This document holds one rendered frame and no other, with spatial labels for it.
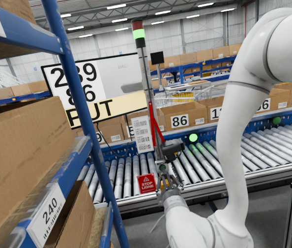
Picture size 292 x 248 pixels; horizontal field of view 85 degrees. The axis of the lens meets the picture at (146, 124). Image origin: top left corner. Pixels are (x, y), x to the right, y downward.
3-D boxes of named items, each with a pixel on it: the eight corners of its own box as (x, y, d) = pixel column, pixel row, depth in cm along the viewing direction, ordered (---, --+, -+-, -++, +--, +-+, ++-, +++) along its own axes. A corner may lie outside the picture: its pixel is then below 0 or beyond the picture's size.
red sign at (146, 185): (140, 195, 93) (136, 176, 89) (140, 194, 94) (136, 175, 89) (167, 189, 93) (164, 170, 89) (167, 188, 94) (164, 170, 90)
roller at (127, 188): (132, 202, 99) (124, 205, 99) (131, 159, 149) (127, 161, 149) (130, 197, 98) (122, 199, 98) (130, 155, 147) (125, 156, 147)
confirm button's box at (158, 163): (157, 174, 87) (155, 163, 85) (156, 170, 90) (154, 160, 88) (169, 171, 87) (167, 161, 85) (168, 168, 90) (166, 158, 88)
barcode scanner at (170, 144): (188, 158, 82) (183, 140, 79) (166, 166, 82) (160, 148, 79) (184, 152, 88) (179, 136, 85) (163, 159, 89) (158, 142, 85)
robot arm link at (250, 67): (214, 79, 46) (251, 79, 33) (242, 11, 42) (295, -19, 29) (251, 93, 49) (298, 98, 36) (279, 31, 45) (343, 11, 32)
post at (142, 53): (159, 207, 97) (128, 49, 69) (157, 201, 102) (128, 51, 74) (178, 203, 98) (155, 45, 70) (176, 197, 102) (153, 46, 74)
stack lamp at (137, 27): (134, 38, 68) (131, 22, 67) (133, 40, 73) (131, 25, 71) (145, 36, 69) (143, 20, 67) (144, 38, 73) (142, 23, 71)
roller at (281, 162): (285, 171, 102) (286, 164, 100) (235, 139, 151) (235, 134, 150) (292, 170, 102) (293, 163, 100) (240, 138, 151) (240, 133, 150)
